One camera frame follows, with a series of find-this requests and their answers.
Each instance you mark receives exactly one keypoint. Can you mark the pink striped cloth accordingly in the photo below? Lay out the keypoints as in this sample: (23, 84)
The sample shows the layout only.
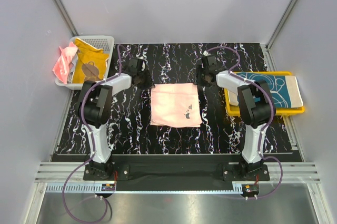
(65, 65)

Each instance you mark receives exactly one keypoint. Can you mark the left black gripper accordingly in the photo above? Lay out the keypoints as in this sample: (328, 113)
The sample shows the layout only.
(149, 84)

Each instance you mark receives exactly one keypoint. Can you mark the left aluminium frame post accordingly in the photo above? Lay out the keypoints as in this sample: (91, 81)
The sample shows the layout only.
(66, 17)

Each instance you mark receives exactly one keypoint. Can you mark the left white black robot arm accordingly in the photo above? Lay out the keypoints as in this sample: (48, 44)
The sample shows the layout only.
(94, 109)

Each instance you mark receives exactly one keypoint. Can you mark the aluminium frame post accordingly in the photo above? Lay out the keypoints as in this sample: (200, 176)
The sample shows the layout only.
(283, 20)
(66, 17)

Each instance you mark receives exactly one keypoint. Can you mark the teal beige Doraemon towel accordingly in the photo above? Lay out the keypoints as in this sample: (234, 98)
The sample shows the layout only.
(284, 89)

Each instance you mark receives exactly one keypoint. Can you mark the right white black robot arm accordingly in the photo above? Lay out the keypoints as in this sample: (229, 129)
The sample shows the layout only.
(256, 110)

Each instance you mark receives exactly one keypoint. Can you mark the yellow cloth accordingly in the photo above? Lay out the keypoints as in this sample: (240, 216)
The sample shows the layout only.
(91, 63)

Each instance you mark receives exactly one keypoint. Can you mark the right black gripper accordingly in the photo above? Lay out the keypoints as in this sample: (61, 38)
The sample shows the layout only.
(199, 69)

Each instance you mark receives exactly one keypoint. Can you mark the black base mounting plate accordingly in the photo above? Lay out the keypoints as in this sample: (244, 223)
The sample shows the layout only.
(214, 173)

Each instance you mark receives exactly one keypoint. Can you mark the aluminium front rail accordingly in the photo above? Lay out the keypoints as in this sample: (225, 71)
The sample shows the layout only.
(57, 177)

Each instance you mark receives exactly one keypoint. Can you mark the peach towel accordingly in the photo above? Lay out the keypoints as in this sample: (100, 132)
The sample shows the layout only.
(175, 105)

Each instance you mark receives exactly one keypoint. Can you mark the right aluminium frame post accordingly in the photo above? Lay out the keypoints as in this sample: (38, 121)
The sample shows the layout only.
(283, 20)

